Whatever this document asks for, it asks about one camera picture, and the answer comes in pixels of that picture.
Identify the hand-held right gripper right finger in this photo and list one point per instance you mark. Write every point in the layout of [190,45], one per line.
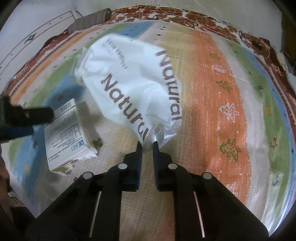
[157,166]

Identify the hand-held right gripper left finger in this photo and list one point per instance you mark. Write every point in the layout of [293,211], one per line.
[138,166]

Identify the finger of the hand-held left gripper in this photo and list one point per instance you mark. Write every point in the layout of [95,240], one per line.
[34,115]
[16,132]

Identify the white blue cardboard box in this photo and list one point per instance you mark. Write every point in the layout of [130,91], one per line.
[64,139]

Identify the white printed plastic bag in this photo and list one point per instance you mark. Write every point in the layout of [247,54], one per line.
[129,76]

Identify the white headboard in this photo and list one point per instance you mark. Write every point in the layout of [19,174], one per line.
[23,41]

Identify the striped pastel mat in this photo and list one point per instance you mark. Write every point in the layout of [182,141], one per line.
[208,92]

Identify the grey striped pillow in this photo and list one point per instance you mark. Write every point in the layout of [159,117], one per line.
[90,20]

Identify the floral quilt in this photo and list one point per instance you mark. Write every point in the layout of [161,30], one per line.
[208,20]

